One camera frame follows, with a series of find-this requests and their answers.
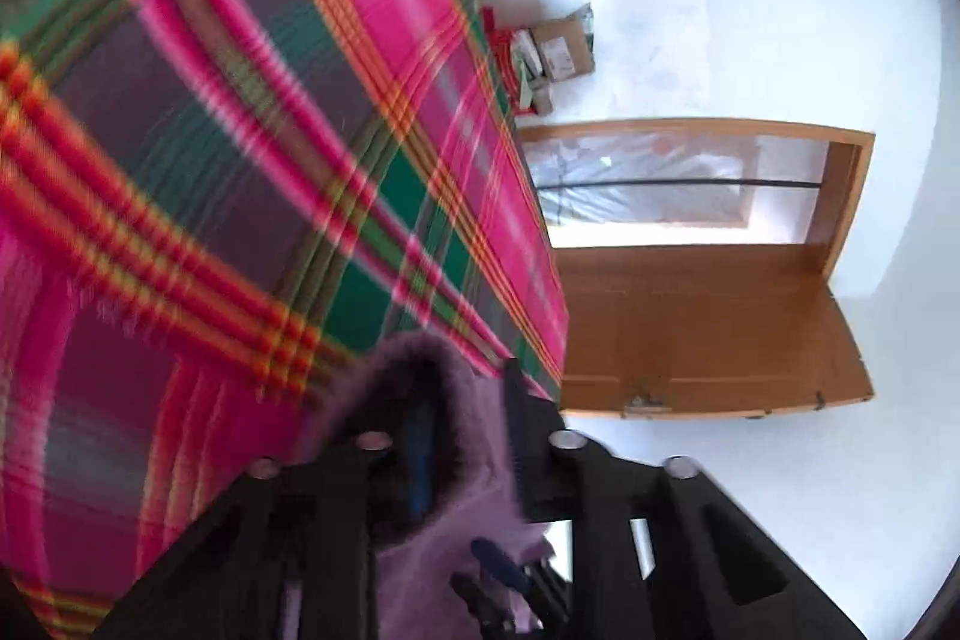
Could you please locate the clear plastic door curtain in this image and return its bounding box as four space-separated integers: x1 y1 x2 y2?
529 134 758 229

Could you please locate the brown cardboard box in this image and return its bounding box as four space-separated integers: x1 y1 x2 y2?
536 6 597 82

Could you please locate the purple fleece garment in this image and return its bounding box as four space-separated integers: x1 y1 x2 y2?
281 332 560 640

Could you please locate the pink plaid bed blanket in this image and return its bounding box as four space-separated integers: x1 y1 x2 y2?
0 0 571 640

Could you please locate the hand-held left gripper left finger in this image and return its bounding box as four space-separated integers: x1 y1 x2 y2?
90 411 437 640

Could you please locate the red patterned box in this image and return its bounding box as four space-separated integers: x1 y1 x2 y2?
484 6 541 116

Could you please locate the wooden door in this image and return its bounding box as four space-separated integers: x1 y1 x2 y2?
559 242 875 420

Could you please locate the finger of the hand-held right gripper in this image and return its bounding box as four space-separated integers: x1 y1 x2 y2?
448 572 520 640
471 539 537 600

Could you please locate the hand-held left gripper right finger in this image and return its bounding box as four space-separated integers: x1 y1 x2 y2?
501 357 867 640

